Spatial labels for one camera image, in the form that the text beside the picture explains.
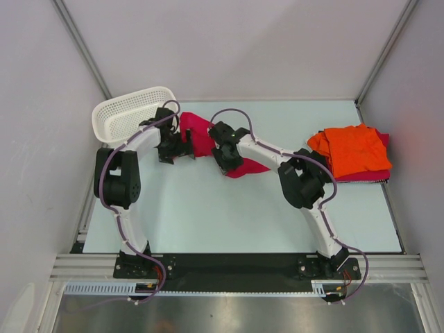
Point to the aluminium right corner post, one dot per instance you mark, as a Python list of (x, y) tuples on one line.
[(400, 24)]

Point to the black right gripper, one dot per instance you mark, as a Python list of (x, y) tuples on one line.
[(225, 165)]

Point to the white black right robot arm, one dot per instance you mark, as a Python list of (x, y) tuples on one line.
[(302, 179)]

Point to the magenta t shirt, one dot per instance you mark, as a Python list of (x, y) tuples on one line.
[(203, 144), (364, 175)]

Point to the magenta folded t shirt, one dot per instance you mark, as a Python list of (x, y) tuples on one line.
[(364, 175)]

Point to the orange t shirt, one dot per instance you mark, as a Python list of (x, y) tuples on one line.
[(354, 149)]

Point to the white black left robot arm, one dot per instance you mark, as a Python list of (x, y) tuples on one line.
[(117, 180)]

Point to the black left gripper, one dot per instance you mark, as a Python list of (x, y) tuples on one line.
[(182, 148)]

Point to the aluminium left corner post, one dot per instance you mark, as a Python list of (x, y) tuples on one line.
[(76, 37)]

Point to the black t shirt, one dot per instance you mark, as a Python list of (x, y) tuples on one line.
[(320, 159)]

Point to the white perforated plastic basket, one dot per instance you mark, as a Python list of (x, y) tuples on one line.
[(115, 120)]

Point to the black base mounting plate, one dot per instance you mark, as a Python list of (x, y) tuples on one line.
[(291, 272)]

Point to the white slotted cable duct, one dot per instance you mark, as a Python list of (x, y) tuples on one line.
[(134, 289)]

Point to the aluminium front frame rail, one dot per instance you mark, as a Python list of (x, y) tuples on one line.
[(375, 268)]

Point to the aluminium corner post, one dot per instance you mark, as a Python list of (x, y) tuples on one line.
[(76, 37), (400, 24)]

